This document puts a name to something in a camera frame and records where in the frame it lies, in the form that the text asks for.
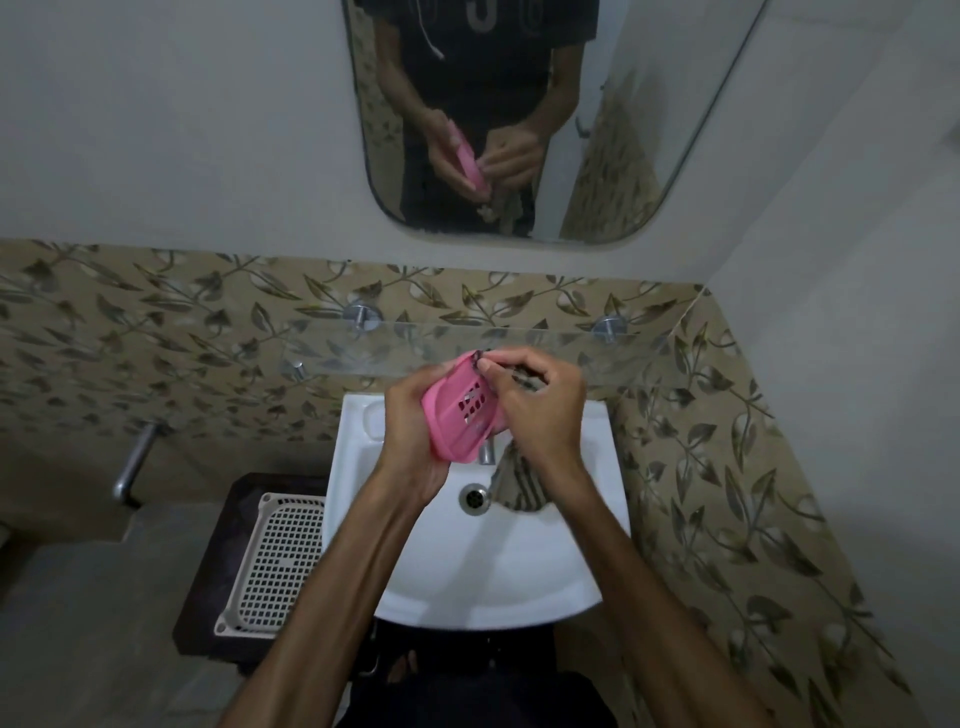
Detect wall mirror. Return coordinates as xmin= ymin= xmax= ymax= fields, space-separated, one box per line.
xmin=341 ymin=0 xmax=773 ymax=246

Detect person's dark trousers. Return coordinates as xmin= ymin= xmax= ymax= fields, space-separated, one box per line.
xmin=341 ymin=618 xmax=619 ymax=728

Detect pink plastic soap dish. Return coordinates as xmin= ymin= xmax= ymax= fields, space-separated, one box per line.
xmin=420 ymin=350 xmax=513 ymax=465

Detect person's right forearm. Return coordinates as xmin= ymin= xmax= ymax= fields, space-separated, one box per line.
xmin=525 ymin=474 xmax=775 ymax=728

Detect person's left forearm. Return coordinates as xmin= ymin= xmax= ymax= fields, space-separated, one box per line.
xmin=216 ymin=480 xmax=451 ymax=728

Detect white perforated plastic basket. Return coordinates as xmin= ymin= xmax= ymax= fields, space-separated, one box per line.
xmin=213 ymin=492 xmax=328 ymax=639

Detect person's right hand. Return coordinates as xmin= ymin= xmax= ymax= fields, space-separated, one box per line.
xmin=477 ymin=345 xmax=594 ymax=497

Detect person's left hand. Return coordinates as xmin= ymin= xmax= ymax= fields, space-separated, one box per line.
xmin=374 ymin=363 xmax=460 ymax=506

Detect white ceramic sink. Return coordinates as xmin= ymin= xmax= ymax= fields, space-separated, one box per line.
xmin=321 ymin=393 xmax=632 ymax=633

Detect metal wall pipe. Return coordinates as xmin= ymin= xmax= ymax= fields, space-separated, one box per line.
xmin=111 ymin=419 xmax=172 ymax=509

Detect glass wall shelf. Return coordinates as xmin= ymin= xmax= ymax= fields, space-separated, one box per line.
xmin=280 ymin=318 xmax=708 ymax=393

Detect dark brown stool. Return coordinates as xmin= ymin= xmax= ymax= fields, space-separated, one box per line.
xmin=171 ymin=471 xmax=378 ymax=670

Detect grey cleaning cloth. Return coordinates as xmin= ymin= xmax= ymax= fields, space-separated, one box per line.
xmin=489 ymin=441 xmax=555 ymax=516

